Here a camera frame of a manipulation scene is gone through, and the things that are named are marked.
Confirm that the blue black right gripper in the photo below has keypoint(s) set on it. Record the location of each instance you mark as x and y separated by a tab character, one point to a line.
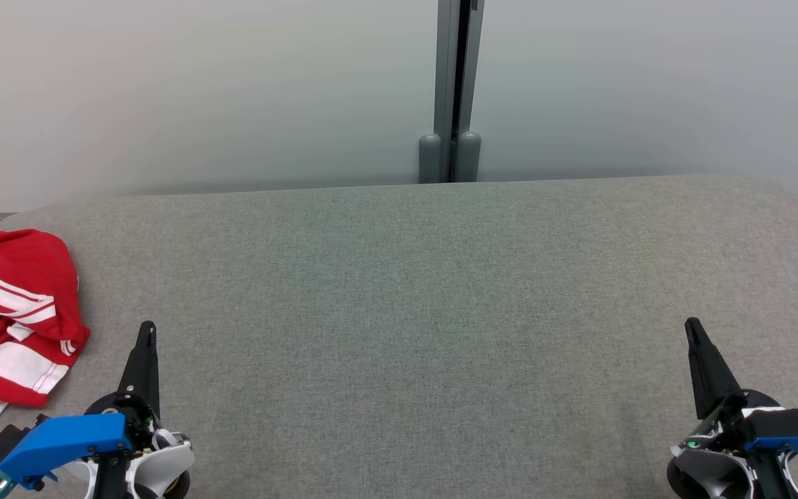
787	424

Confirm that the red white numbered jersey shirt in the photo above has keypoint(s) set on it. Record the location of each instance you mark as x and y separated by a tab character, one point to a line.
32	270

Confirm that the grey cylindrical post foot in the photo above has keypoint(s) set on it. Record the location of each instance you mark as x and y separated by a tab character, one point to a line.
469	158
430	159

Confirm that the grey double partition post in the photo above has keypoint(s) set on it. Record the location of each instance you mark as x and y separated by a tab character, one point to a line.
456	69

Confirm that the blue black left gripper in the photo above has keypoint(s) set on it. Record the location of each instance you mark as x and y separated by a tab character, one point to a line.
66	440

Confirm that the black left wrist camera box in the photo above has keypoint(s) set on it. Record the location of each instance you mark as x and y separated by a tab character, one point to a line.
7	440

